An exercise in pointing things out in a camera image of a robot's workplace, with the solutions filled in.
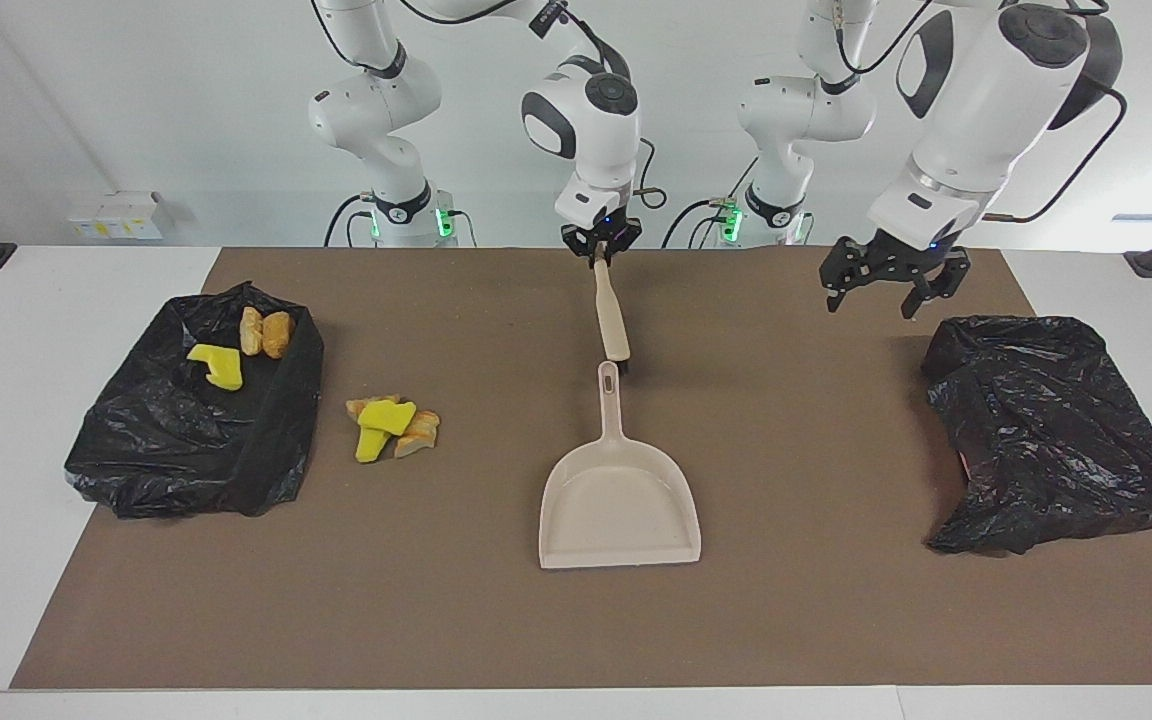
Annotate beige hand brush black bristles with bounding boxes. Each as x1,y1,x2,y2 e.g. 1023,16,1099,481
591,255,632,363

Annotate right black garbage bag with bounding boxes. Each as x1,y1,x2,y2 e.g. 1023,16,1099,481
921,315,1152,556

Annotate yellow sponge piece green side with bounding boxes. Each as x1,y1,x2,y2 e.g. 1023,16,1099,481
358,399,418,437

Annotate black base cable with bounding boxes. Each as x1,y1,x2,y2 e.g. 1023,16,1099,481
661,155,762,249
324,195,377,248

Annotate black left base cable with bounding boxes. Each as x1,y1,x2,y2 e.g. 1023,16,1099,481
661,155,762,249

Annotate left black garbage bag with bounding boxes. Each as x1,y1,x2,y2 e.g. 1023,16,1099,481
64,281,325,519

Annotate pale striped bread piece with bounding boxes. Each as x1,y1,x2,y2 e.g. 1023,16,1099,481
394,408,441,459

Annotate beige plastic dustpan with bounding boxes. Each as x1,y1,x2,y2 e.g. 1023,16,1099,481
538,361,702,571

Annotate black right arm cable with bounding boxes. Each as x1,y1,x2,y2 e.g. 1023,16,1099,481
311,0,663,199

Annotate notched yellow sponge piece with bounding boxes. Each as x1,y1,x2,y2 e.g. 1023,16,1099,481
186,344,244,391

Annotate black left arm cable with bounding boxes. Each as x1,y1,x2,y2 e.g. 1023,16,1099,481
831,0,1129,223

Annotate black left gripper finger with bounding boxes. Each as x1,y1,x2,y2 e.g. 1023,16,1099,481
819,238,879,314
900,250,972,322

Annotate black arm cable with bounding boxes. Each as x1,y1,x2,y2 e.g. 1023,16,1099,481
311,0,663,199
831,0,1129,223

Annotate brown table mat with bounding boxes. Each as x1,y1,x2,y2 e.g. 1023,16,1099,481
9,247,1152,690

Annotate black right base cable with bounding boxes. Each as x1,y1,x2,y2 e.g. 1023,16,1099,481
324,195,377,248

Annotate black garbage bag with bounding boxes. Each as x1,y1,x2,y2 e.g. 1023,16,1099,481
921,315,1152,556
64,281,325,519

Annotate white cardboard box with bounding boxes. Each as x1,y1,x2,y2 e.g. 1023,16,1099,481
68,192,165,241

